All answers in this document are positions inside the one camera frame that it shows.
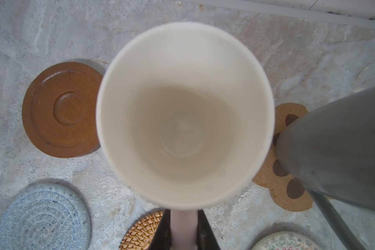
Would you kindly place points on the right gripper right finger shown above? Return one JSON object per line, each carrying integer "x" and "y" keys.
{"x": 205, "y": 236}

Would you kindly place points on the rattan woven round coaster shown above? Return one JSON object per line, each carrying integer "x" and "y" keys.
{"x": 141, "y": 234}

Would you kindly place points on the brown wooden coaster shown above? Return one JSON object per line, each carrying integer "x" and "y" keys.
{"x": 58, "y": 110}

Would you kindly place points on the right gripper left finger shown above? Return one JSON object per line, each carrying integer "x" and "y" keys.
{"x": 162, "y": 236}

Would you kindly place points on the white mug pink handle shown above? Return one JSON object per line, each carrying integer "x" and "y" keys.
{"x": 185, "y": 117}

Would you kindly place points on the grey woven round coaster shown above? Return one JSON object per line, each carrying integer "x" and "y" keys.
{"x": 46, "y": 216}

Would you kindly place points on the cork paw print coaster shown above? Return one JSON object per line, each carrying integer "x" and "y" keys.
{"x": 285, "y": 190}

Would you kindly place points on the white mug grey handle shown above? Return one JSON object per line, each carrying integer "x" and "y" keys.
{"x": 331, "y": 151}

